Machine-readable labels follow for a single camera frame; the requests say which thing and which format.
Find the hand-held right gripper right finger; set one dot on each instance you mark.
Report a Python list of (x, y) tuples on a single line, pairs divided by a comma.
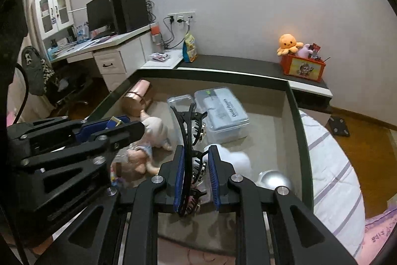
[(214, 178)]

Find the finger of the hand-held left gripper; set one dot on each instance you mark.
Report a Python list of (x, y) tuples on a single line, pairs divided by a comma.
[(124, 134), (93, 128)]

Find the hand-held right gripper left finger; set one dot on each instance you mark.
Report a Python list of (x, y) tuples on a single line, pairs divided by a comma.
[(179, 178)]

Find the small yellow blue packet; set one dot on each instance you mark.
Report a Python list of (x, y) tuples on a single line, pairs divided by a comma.
[(113, 122)]

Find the white toy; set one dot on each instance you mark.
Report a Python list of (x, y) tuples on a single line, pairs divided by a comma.
[(232, 159)]

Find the pink haired doll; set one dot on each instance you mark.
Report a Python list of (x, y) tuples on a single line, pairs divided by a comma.
[(155, 128)]

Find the rose gold cylinder jar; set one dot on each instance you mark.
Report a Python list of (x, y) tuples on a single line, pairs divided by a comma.
[(136, 97)]

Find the black hair claw clip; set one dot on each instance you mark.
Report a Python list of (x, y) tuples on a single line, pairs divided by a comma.
[(186, 134)]

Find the large clear plastic box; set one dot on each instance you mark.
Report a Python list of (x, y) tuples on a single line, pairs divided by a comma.
[(223, 116)]

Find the pink storage box black rim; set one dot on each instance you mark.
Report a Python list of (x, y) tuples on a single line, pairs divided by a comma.
[(266, 116)]

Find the silver metal bowl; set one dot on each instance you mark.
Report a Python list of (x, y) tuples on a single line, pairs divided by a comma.
[(274, 179)]

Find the white drawer cabinet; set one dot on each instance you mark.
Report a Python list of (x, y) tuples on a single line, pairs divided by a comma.
[(110, 68)]

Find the black office chair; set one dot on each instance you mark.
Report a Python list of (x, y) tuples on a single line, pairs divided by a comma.
[(40, 75)]

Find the white nightstand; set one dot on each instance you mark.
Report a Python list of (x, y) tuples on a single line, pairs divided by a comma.
[(164, 63)]

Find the small packets on nightstand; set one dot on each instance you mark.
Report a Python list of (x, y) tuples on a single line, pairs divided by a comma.
[(160, 56)]

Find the white desk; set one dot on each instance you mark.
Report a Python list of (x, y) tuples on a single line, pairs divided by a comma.
[(105, 43)]

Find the orange capped bottle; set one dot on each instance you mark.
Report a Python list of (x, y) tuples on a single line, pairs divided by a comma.
[(155, 32)]

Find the snack bag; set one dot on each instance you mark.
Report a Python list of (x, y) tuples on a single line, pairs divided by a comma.
[(189, 49)]

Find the black computer monitor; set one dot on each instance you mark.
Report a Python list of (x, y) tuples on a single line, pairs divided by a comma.
[(99, 12)]

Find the black headboard shelf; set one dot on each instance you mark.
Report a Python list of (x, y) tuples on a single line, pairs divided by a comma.
[(242, 64)]

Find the white striped bed sheet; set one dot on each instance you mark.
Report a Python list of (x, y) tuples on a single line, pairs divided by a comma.
[(332, 178)]

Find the white glass door cabinet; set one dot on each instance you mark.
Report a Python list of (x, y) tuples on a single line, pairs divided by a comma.
[(52, 13)]

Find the black computer tower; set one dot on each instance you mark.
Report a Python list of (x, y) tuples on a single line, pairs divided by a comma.
[(130, 10)]

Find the black bathroom scale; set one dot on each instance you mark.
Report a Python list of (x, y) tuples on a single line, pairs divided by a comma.
[(339, 126)]

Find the orange printed storage box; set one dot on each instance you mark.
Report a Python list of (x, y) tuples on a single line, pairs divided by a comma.
[(302, 69)]

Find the orange octopus plush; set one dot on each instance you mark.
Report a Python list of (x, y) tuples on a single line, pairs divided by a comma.
[(290, 43)]

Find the pink plush toy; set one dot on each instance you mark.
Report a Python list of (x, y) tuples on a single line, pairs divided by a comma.
[(303, 51)]

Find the pink blanket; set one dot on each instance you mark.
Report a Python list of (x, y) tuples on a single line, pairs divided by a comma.
[(378, 237)]

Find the white wall socket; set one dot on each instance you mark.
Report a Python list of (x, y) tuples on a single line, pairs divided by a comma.
[(181, 17)]

